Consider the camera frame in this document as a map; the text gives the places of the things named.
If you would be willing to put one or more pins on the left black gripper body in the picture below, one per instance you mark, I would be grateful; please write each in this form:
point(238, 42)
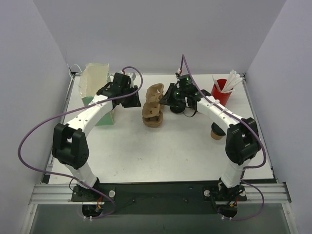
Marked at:
point(131, 98)

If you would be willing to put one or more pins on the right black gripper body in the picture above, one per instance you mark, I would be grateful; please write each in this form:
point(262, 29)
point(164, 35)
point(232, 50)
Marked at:
point(169, 96)

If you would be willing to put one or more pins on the single brown cardboard cup carrier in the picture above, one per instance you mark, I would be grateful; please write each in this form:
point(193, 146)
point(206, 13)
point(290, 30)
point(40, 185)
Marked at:
point(151, 107)

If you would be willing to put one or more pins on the green paper takeout bag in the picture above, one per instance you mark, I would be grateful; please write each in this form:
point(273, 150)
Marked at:
point(94, 77)

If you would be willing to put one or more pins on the black coffee lid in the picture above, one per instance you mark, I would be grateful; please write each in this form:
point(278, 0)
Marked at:
point(217, 130)

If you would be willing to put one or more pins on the brown cardboard cup carrier stack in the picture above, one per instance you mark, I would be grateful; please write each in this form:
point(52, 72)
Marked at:
point(153, 122)

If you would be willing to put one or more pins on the brown paper coffee cup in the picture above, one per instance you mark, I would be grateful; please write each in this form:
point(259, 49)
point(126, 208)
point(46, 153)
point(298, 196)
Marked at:
point(215, 135)

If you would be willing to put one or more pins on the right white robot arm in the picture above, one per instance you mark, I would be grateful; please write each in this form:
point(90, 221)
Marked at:
point(242, 140)

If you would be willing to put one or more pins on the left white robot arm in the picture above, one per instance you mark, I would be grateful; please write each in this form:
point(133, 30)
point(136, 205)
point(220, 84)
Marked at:
point(70, 145)

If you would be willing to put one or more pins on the red straw holder cup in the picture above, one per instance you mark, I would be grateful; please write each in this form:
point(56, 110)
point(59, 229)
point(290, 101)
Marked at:
point(219, 94)

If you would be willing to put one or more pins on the white wrapped straws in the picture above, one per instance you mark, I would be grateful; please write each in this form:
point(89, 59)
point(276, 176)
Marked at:
point(233, 79)

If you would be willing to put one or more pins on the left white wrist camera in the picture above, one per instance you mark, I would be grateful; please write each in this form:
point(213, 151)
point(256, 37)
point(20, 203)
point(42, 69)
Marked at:
point(132, 76)

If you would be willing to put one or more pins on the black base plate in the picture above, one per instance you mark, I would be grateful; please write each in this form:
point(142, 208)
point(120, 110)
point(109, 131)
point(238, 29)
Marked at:
point(162, 198)

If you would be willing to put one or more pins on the aluminium front rail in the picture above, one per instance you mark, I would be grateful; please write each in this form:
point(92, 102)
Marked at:
point(184, 192)

